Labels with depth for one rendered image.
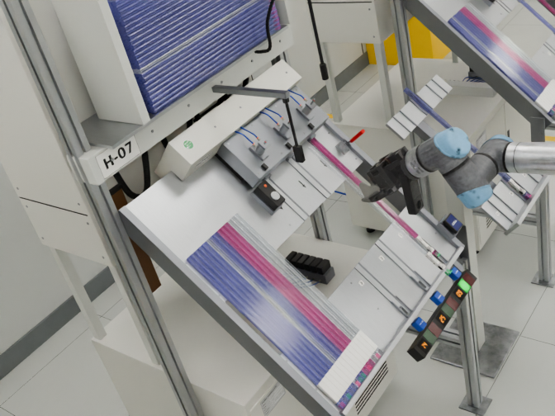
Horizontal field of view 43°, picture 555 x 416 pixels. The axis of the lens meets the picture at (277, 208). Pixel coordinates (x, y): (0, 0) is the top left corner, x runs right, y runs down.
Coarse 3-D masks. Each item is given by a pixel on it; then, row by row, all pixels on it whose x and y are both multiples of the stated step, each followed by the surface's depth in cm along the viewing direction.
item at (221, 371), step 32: (320, 256) 232; (352, 256) 228; (160, 288) 238; (320, 288) 218; (128, 320) 227; (192, 320) 220; (128, 352) 214; (192, 352) 207; (224, 352) 204; (128, 384) 226; (160, 384) 210; (192, 384) 197; (224, 384) 194; (256, 384) 191; (384, 384) 249
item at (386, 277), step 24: (408, 216) 202; (384, 240) 194; (432, 240) 201; (360, 264) 187; (384, 264) 190; (408, 264) 193; (432, 264) 197; (336, 288) 181; (360, 288) 183; (384, 288) 186; (408, 288) 189; (360, 312) 179; (384, 312) 182; (408, 312) 185; (384, 336) 179; (288, 360) 165; (312, 384) 164; (336, 408) 164
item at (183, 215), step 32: (320, 128) 205; (352, 160) 204; (160, 192) 174; (192, 192) 177; (224, 192) 181; (288, 192) 189; (320, 192) 193; (160, 224) 169; (192, 224) 173; (224, 224) 176; (256, 224) 180; (288, 224) 184
